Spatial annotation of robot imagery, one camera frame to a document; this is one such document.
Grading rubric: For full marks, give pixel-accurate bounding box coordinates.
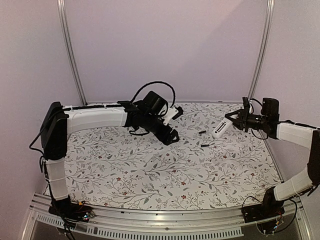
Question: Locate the aluminium frame post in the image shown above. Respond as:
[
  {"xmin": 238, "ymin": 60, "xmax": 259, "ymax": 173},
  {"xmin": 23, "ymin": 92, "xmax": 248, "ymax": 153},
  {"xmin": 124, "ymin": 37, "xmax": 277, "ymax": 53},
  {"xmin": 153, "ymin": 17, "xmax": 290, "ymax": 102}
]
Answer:
[
  {"xmin": 56, "ymin": 0, "xmax": 88, "ymax": 106},
  {"xmin": 248, "ymin": 0, "xmax": 275, "ymax": 99}
]

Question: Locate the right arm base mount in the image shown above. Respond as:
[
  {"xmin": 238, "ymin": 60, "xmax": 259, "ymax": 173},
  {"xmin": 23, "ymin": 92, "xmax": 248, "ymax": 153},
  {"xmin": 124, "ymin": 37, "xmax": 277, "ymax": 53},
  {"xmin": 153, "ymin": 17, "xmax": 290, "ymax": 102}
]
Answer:
[{"xmin": 241, "ymin": 187, "xmax": 285, "ymax": 223}]

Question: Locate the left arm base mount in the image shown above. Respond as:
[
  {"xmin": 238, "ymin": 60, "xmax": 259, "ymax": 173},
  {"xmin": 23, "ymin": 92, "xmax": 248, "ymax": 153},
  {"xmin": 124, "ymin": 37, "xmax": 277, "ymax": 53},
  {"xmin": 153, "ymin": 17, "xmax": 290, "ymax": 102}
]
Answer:
[{"xmin": 48, "ymin": 196, "xmax": 95, "ymax": 222}]

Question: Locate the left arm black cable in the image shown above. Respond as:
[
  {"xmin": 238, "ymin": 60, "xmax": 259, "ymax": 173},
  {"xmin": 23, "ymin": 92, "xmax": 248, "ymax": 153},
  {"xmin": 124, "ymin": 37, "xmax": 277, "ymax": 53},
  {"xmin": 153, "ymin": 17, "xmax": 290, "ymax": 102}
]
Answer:
[{"xmin": 131, "ymin": 81, "xmax": 176, "ymax": 108}]

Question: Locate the white remote control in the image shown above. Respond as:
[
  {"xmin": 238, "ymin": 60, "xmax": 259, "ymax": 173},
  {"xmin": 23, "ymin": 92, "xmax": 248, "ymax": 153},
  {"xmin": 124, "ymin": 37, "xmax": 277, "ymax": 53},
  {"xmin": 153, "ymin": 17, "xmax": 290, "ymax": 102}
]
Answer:
[{"xmin": 212, "ymin": 118, "xmax": 233, "ymax": 139}]

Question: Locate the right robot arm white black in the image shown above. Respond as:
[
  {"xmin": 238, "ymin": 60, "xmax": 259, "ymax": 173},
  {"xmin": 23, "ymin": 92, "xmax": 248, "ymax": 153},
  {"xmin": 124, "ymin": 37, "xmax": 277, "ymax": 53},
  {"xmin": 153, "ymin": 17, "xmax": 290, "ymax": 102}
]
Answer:
[{"xmin": 224, "ymin": 97, "xmax": 320, "ymax": 218}]

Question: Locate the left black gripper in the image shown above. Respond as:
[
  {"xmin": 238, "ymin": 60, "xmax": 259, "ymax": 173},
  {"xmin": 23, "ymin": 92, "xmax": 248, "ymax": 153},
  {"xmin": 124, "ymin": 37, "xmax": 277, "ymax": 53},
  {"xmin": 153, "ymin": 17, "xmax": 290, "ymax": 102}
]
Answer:
[{"xmin": 143, "ymin": 114, "xmax": 181, "ymax": 147}]

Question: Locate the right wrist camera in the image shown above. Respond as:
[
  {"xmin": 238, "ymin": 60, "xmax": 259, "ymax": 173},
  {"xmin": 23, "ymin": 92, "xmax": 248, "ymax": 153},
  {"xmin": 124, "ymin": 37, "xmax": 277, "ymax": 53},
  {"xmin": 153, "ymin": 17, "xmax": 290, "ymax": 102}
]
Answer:
[{"xmin": 242, "ymin": 97, "xmax": 254, "ymax": 114}]

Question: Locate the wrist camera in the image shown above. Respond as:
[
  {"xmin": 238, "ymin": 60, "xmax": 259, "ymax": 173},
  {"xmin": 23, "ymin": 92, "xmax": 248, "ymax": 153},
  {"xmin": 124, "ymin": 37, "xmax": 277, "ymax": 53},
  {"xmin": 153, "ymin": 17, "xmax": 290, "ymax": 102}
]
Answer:
[
  {"xmin": 162, "ymin": 106, "xmax": 184, "ymax": 126},
  {"xmin": 242, "ymin": 97, "xmax": 254, "ymax": 114}
]

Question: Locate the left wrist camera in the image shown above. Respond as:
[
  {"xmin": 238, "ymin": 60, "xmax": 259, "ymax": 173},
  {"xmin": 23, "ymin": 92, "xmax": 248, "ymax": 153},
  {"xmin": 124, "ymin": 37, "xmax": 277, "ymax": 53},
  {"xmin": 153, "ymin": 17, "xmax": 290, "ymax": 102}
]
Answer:
[{"xmin": 162, "ymin": 106, "xmax": 184, "ymax": 126}]

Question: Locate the right aluminium frame post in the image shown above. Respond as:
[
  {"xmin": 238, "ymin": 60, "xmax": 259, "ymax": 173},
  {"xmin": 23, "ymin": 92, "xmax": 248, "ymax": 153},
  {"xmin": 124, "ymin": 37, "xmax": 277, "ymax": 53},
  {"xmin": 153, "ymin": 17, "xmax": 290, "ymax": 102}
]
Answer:
[{"xmin": 248, "ymin": 0, "xmax": 275, "ymax": 99}]

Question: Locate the left aluminium frame post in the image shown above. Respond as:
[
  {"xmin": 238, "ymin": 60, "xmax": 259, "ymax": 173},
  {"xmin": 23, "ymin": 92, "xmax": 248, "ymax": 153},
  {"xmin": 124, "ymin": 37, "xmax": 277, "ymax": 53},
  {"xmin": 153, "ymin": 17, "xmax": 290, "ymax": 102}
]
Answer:
[{"xmin": 56, "ymin": 0, "xmax": 88, "ymax": 106}]

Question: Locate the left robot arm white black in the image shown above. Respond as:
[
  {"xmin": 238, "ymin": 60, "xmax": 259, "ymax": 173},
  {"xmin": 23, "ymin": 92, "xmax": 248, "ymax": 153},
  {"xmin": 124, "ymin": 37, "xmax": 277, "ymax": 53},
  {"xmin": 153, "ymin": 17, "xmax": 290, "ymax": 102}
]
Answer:
[{"xmin": 36, "ymin": 91, "xmax": 184, "ymax": 217}]

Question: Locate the front aluminium rail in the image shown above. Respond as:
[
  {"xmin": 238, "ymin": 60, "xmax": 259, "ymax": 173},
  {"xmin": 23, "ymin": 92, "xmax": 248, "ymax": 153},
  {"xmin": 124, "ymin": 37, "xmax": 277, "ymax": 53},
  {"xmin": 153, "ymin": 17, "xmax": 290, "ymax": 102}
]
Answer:
[{"xmin": 21, "ymin": 193, "xmax": 315, "ymax": 240}]

